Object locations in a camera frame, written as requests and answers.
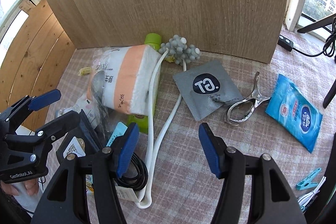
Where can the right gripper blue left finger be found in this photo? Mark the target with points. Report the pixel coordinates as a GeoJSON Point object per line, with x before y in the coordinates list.
{"type": "Point", "coordinates": [124, 149]}

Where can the metal clamp clip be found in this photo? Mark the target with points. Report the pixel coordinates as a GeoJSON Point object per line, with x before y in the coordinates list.
{"type": "Point", "coordinates": [240, 111]}

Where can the green tube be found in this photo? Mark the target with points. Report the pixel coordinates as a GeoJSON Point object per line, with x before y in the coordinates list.
{"type": "Point", "coordinates": [154, 40]}

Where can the white paper pouch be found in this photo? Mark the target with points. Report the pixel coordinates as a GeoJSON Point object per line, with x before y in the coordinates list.
{"type": "Point", "coordinates": [86, 105]}

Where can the black seafood wipes pouch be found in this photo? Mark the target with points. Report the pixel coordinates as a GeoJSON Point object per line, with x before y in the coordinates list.
{"type": "Point", "coordinates": [81, 141]}

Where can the pine side board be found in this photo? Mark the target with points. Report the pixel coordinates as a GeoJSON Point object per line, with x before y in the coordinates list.
{"type": "Point", "coordinates": [37, 57]}

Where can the black tripod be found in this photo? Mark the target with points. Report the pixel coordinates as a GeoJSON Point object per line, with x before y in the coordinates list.
{"type": "Point", "coordinates": [328, 49]}

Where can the orange white tissue pack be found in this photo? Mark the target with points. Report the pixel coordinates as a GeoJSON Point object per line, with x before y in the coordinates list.
{"type": "Point", "coordinates": [121, 78]}

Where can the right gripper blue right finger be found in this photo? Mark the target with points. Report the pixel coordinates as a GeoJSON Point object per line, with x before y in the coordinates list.
{"type": "Point", "coordinates": [213, 148]}

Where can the blue wet wipes pack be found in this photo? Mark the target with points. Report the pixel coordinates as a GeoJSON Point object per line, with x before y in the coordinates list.
{"type": "Point", "coordinates": [294, 112]}

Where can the yellow long straw packet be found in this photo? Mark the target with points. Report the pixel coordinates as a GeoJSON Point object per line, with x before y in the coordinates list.
{"type": "Point", "coordinates": [84, 71]}

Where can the teal clothespin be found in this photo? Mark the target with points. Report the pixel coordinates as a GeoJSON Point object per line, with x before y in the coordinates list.
{"type": "Point", "coordinates": [307, 182]}

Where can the grey sachet right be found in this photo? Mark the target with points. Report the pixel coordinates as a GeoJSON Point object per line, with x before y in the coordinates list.
{"type": "Point", "coordinates": [206, 88]}

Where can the black power strip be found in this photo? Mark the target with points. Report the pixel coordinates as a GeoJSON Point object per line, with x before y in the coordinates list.
{"type": "Point", "coordinates": [285, 43]}

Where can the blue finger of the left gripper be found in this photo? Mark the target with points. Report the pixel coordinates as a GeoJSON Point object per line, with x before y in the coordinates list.
{"type": "Point", "coordinates": [44, 100]}
{"type": "Point", "coordinates": [58, 127]}

